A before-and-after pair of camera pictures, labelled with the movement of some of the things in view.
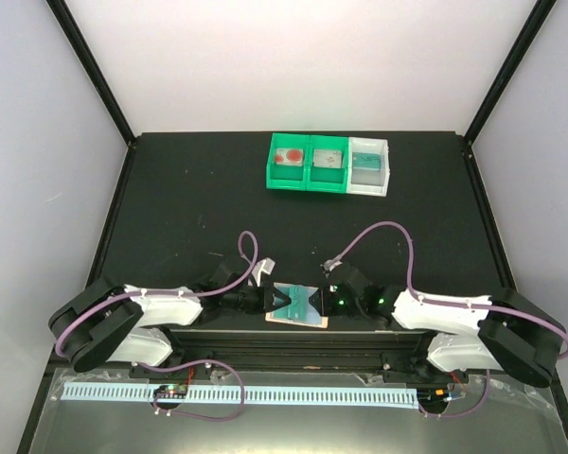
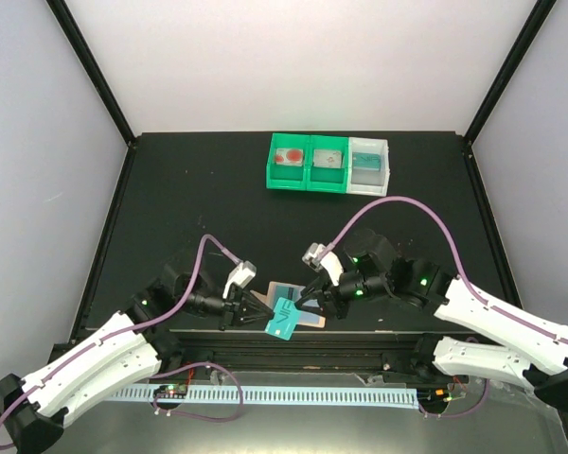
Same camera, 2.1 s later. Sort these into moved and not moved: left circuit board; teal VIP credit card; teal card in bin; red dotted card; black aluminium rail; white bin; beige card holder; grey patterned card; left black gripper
Moved: beige card holder; teal VIP credit card; left black gripper
Not moved: grey patterned card; teal card in bin; black aluminium rail; white bin; left circuit board; red dotted card
